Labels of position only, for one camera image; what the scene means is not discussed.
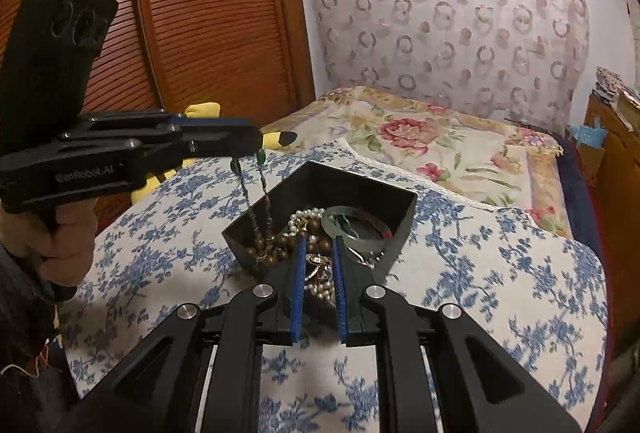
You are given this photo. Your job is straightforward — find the green jade bangle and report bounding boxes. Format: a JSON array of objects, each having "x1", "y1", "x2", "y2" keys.
[{"x1": 321, "y1": 205, "x2": 394, "y2": 242}]

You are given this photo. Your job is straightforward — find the white pearl necklace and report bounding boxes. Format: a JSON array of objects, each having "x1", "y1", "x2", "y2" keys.
[{"x1": 286, "y1": 206, "x2": 327, "y2": 239}]

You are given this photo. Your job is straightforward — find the brown wooden bead bracelet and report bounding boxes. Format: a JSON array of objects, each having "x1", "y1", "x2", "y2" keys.
[{"x1": 245, "y1": 217, "x2": 334, "y2": 265}]

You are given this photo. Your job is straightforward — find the green stone chain necklace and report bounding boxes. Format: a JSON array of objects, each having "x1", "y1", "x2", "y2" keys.
[{"x1": 229, "y1": 149, "x2": 277, "y2": 264}]

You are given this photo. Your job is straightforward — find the gold clasp earring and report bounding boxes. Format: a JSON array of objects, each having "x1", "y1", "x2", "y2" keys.
[{"x1": 305, "y1": 253, "x2": 332, "y2": 285}]

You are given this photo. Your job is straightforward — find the dark sleeve forearm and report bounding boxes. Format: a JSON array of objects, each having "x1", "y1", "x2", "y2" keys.
[{"x1": 1, "y1": 250, "x2": 79, "y2": 432}]

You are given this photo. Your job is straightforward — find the black jewelry box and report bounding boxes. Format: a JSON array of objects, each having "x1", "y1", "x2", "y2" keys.
[{"x1": 222, "y1": 161, "x2": 416, "y2": 283}]

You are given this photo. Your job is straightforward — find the person's left hand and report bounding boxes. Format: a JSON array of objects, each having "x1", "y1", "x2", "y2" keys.
[{"x1": 1, "y1": 199, "x2": 98, "y2": 287}]

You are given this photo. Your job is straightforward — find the yellow plush toy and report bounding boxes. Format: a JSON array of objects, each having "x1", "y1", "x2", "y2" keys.
[{"x1": 131, "y1": 102, "x2": 297, "y2": 204}]

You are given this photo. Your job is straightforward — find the blue floral bedspread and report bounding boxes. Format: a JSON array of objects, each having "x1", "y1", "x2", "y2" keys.
[{"x1": 58, "y1": 140, "x2": 608, "y2": 425}]

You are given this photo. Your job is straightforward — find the rose floral quilt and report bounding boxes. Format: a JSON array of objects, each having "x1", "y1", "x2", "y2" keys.
[{"x1": 264, "y1": 86, "x2": 572, "y2": 238}]

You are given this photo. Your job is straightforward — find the pink circle-pattern curtain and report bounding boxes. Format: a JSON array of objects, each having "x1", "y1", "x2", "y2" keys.
[{"x1": 312, "y1": 0, "x2": 590, "y2": 130}]

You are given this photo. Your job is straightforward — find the blue tissue paper bag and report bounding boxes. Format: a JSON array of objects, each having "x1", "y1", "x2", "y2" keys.
[{"x1": 568, "y1": 116, "x2": 608, "y2": 149}]

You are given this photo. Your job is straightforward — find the wooden sideboard cabinet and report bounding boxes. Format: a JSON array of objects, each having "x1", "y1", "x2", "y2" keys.
[{"x1": 585, "y1": 95, "x2": 639, "y2": 349}]

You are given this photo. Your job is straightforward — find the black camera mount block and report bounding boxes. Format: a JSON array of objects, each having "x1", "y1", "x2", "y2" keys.
[{"x1": 1, "y1": 0, "x2": 118, "y2": 132}]

